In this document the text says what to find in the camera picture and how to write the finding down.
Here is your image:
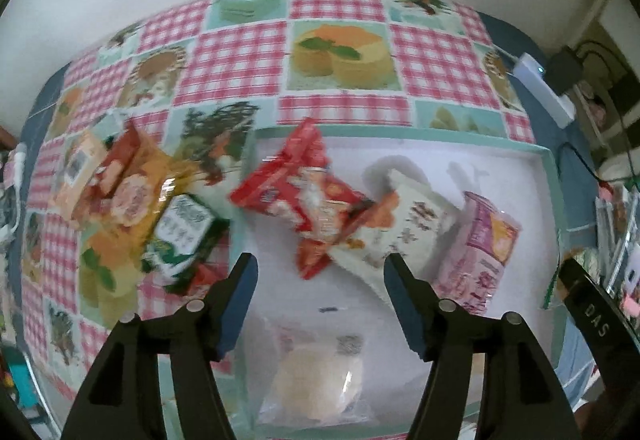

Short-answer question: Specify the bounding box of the round bread clear packet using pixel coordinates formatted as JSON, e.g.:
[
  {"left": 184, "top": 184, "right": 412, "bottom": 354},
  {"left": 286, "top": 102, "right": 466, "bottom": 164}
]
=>
[{"left": 257, "top": 315, "right": 376, "bottom": 423}]

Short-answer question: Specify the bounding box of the checked printed tablecloth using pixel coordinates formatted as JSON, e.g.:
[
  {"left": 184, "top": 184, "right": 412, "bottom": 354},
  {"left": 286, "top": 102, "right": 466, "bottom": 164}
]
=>
[{"left": 17, "top": 0, "right": 538, "bottom": 440}]

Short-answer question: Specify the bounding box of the black charger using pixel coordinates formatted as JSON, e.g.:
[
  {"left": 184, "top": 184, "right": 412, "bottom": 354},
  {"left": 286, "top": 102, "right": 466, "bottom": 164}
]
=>
[{"left": 545, "top": 47, "right": 586, "bottom": 95}]

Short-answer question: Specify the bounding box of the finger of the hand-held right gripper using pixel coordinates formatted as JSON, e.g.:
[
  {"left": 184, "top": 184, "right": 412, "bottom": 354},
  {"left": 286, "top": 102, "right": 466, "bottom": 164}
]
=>
[{"left": 556, "top": 258, "right": 597, "bottom": 309}]

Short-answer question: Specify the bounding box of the yellow clear snack packet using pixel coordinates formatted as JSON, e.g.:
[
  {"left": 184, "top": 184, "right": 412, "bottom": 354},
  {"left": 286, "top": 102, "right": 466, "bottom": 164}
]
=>
[{"left": 140, "top": 145, "right": 191, "bottom": 211}]

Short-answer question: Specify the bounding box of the black looped cable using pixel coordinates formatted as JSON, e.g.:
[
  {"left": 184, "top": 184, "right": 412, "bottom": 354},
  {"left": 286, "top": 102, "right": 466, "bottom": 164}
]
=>
[{"left": 557, "top": 142, "right": 606, "bottom": 183}]

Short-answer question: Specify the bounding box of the pink swiss roll packet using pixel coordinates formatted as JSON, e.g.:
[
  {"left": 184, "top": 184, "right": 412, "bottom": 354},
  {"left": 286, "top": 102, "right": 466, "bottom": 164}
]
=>
[{"left": 432, "top": 191, "right": 522, "bottom": 315}]

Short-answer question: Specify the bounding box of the small red candy packet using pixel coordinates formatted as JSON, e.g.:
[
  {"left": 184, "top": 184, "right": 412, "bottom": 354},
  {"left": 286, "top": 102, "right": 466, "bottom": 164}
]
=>
[{"left": 185, "top": 262, "right": 231, "bottom": 295}]

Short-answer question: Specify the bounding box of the white power strip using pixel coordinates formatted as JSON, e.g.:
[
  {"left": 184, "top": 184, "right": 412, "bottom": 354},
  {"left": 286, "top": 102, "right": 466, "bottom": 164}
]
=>
[{"left": 512, "top": 52, "right": 576, "bottom": 128}]

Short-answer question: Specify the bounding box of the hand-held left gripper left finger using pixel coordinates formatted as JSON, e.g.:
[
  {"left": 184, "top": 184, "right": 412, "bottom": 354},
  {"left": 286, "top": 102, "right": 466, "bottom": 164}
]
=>
[{"left": 60, "top": 252, "right": 260, "bottom": 440}]

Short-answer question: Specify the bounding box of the green white biscuit packet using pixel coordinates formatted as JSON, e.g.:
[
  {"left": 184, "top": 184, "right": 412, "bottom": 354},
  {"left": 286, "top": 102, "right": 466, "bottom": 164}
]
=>
[{"left": 142, "top": 194, "right": 231, "bottom": 293}]

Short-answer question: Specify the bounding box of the white pastry packet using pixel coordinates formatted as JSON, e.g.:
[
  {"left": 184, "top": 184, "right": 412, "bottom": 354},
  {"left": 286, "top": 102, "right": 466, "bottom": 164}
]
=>
[{"left": 330, "top": 170, "right": 461, "bottom": 305}]

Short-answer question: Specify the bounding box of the orange barcode snack packet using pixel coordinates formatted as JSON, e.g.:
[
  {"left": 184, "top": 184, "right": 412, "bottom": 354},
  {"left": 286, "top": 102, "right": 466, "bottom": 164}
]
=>
[{"left": 50, "top": 127, "right": 108, "bottom": 231}]

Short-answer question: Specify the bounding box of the teal shallow cardboard box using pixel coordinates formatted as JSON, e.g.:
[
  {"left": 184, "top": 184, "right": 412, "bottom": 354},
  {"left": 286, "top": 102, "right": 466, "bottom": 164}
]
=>
[{"left": 235, "top": 122, "right": 568, "bottom": 436}]

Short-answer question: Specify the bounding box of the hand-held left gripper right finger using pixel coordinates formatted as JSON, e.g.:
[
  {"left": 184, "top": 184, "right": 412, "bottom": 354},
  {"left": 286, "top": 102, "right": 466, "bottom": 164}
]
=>
[{"left": 382, "top": 252, "right": 573, "bottom": 440}]

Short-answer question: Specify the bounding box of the red snack packet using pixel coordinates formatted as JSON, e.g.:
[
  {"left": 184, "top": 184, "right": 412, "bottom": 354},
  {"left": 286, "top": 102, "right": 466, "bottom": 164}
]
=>
[
  {"left": 290, "top": 165, "right": 381, "bottom": 281},
  {"left": 230, "top": 117, "right": 333, "bottom": 221}
]

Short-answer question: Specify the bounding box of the white plug with cable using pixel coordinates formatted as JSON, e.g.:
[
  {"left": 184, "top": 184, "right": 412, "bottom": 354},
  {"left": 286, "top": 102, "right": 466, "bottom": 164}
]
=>
[{"left": 0, "top": 142, "right": 28, "bottom": 241}]

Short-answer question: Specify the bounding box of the red orange candy wrapper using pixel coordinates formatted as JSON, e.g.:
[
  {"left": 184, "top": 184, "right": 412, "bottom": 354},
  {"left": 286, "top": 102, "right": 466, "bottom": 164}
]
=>
[{"left": 107, "top": 122, "right": 151, "bottom": 171}]

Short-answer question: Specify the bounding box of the black charger cable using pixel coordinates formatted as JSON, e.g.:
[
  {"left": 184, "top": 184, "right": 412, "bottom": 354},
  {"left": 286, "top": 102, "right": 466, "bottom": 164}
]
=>
[{"left": 575, "top": 38, "right": 640, "bottom": 121}]

